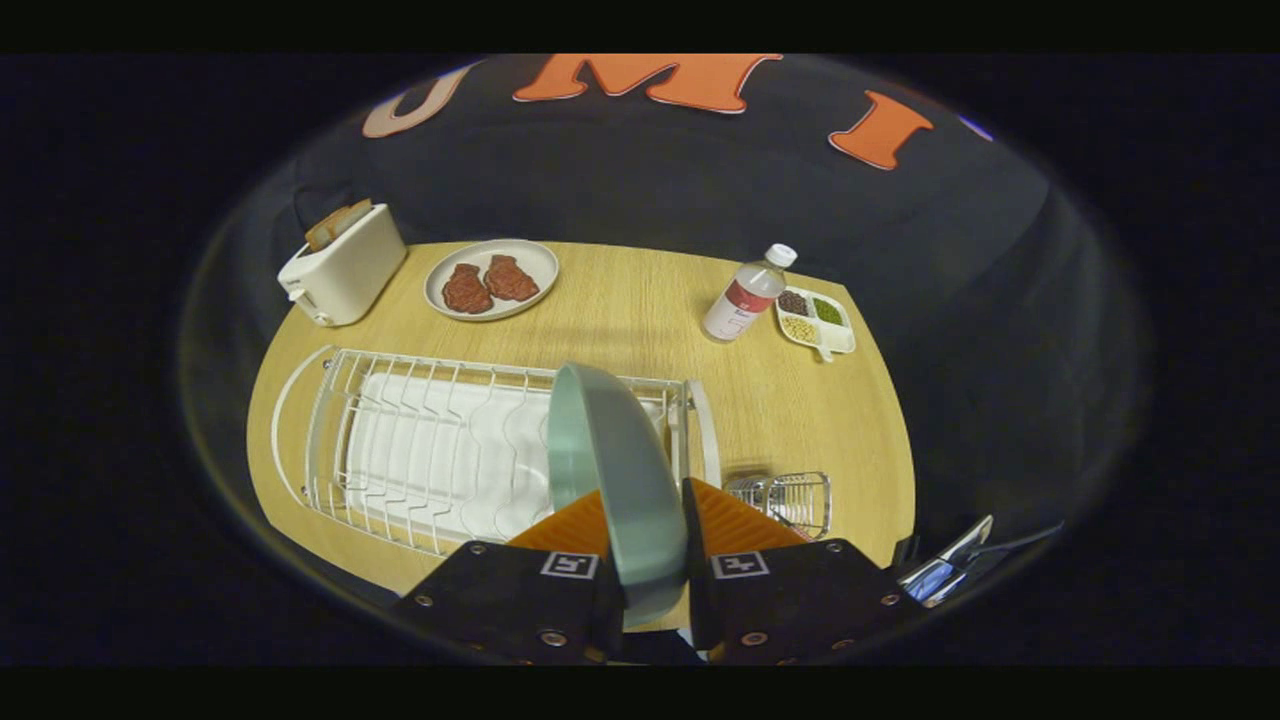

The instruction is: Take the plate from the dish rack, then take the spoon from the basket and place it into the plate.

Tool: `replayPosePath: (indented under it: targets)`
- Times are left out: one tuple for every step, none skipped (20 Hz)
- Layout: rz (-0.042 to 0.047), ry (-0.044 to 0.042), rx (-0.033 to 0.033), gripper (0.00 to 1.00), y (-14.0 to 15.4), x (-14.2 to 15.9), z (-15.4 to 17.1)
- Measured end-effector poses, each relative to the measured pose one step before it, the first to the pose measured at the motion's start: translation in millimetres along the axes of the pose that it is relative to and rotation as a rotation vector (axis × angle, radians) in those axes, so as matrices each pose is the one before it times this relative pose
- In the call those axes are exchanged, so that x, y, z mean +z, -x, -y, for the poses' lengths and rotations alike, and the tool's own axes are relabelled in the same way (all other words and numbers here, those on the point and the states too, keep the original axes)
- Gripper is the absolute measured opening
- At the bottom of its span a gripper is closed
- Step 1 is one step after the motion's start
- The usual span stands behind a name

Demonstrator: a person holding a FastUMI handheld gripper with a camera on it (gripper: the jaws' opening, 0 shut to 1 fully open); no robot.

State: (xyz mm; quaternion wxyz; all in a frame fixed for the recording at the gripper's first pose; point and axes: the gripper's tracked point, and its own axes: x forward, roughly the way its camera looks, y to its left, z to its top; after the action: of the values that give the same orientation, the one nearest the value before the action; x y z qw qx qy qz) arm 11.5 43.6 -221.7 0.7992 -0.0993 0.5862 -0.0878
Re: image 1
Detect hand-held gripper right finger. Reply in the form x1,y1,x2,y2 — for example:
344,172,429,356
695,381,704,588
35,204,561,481
682,477,921,666

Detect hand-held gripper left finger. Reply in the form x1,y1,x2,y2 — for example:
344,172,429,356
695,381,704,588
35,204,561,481
393,488,627,666

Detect metal wire basket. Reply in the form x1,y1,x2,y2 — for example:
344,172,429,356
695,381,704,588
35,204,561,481
722,471,833,541

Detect light green plate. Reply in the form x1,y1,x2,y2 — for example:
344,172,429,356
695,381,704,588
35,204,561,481
546,362,691,631

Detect white wire dish rack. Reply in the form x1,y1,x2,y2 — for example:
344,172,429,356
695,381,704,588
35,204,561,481
270,345,723,559

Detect beige round meat dish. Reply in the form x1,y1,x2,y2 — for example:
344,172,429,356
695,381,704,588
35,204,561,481
424,239,560,322

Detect shiny grey flat object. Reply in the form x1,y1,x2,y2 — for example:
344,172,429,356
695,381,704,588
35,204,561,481
897,515,1066,609

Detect white drip tray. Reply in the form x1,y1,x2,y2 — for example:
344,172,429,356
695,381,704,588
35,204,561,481
345,372,666,546

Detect white divided snack tray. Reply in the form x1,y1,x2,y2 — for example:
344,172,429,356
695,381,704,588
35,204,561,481
775,286,857,363

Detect clear bottle with red label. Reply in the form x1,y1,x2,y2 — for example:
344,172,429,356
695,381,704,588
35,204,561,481
701,243,798,344

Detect red raw meat slice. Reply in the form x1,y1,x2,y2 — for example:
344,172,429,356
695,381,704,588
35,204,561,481
442,263,494,315
484,254,541,303

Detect white toaster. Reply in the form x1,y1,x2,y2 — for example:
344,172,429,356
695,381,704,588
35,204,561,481
277,203,409,328

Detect black backdrop cloth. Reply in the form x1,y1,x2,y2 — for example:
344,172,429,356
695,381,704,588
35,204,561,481
185,54,1151,561

